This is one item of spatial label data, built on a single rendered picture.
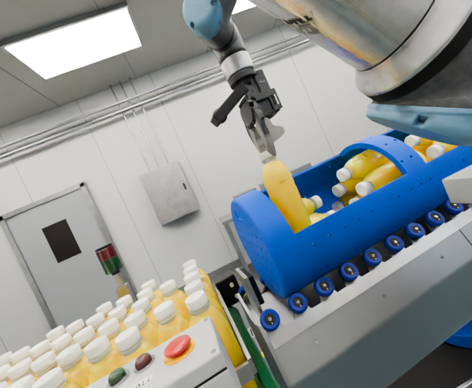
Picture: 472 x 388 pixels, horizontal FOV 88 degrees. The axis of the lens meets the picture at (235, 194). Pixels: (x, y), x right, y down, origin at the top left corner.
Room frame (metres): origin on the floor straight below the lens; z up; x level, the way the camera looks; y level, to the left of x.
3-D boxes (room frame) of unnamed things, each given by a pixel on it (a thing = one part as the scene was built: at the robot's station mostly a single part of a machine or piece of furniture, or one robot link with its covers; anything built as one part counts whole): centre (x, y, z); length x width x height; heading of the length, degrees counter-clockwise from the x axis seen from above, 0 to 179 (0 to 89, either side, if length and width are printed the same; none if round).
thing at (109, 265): (0.89, 0.52, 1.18); 0.06 x 0.06 x 0.05
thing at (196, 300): (0.44, 0.15, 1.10); 0.04 x 0.04 x 0.02
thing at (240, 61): (0.62, -0.13, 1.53); 0.08 x 0.08 x 0.05
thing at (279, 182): (0.61, -0.11, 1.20); 0.07 x 0.07 x 0.19
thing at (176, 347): (0.31, 0.15, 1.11); 0.04 x 0.04 x 0.01
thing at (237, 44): (0.61, -0.13, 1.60); 0.09 x 0.08 x 0.11; 159
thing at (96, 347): (0.43, 0.34, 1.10); 0.04 x 0.04 x 0.02
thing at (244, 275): (0.63, 0.06, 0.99); 0.10 x 0.02 x 0.12; 13
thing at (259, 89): (0.62, -0.14, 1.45); 0.09 x 0.08 x 0.12; 103
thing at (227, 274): (0.81, 0.15, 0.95); 0.10 x 0.07 x 0.10; 13
